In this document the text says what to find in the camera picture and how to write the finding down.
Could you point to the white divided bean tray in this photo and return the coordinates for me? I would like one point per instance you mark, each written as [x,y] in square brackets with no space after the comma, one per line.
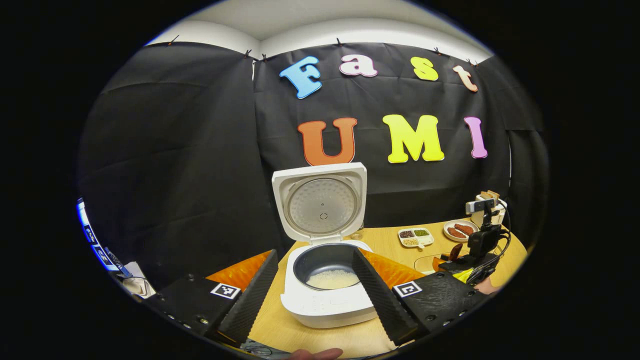
[415,237]

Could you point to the blue white printed strip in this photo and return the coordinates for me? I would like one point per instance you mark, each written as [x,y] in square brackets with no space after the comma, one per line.
[95,240]

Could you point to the white rice cooker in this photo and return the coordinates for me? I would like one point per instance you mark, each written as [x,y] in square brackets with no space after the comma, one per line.
[322,205]

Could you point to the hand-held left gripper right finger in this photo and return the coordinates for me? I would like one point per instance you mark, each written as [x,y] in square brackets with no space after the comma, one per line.
[380,297]

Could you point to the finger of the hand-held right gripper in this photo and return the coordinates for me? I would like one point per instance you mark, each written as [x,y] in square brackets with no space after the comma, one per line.
[462,264]

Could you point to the clear plastic water bottle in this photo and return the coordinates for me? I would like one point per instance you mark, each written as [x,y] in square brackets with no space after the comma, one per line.
[357,234]

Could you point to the brown meat piece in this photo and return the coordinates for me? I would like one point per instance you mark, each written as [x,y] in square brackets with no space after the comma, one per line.
[465,228]
[456,233]

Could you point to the white round plate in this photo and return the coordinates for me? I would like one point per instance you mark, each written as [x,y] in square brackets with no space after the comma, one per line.
[475,235]

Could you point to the white toaster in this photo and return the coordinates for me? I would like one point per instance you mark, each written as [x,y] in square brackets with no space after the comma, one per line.
[497,212]

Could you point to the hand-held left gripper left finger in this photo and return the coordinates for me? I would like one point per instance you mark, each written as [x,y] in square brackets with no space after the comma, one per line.
[255,295]

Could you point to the black backdrop cloth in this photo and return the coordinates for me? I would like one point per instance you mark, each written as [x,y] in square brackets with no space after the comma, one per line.
[190,165]

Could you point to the toast slice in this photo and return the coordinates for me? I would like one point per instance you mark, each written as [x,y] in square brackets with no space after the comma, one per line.
[485,195]
[495,194]

